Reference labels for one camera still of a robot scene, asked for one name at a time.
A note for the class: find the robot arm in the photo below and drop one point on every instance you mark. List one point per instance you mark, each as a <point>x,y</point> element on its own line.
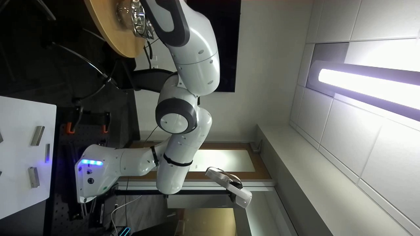
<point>193,62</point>

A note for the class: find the black chair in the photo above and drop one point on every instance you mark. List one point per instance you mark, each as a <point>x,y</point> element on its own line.
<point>151,79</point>

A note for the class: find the wooden door with window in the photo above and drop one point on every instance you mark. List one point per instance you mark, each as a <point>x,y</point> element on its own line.
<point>226,160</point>

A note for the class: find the white headset on stand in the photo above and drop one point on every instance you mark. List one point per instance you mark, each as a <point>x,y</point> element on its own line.
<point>229,185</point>

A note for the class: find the orange and black clamp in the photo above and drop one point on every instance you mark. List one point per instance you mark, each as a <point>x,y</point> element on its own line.
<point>105,124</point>
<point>70,126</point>

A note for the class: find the metal bowl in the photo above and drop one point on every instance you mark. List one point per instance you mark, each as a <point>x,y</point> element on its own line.
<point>137,16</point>

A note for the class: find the round wooden table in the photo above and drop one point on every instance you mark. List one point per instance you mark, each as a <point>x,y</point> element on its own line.
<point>113,32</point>

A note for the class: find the blue lit device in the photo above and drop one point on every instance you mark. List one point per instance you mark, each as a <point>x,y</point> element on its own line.
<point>125,231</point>

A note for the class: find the long ceiling light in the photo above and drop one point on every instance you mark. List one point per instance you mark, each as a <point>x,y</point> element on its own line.
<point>367,86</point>

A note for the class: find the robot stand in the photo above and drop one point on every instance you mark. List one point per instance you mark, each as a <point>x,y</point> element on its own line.
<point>65,196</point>

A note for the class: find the white panel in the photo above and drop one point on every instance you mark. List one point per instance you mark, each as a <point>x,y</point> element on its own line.
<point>19,157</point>

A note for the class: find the black wall screen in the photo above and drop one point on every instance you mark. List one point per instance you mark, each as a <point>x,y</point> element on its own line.
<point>228,42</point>

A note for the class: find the wall socket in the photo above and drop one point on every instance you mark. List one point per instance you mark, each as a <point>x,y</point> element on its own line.
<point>154,62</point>

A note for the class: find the metal bracket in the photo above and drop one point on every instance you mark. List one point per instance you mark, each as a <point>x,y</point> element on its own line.
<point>47,153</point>
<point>33,177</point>
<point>37,135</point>

